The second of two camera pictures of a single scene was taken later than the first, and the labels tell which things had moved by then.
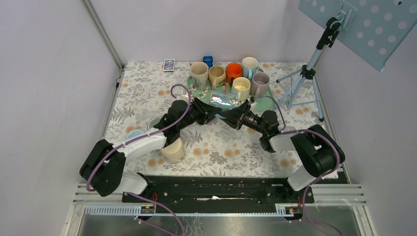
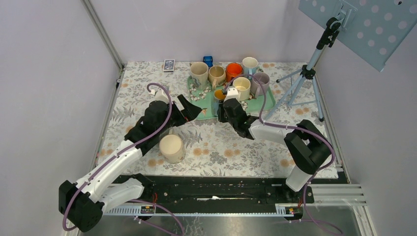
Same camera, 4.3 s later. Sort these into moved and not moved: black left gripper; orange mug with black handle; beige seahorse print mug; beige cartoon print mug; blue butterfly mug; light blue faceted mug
Moved: blue butterfly mug; black left gripper
Not moved: beige seahorse print mug; beige cartoon print mug; light blue faceted mug; orange mug with black handle
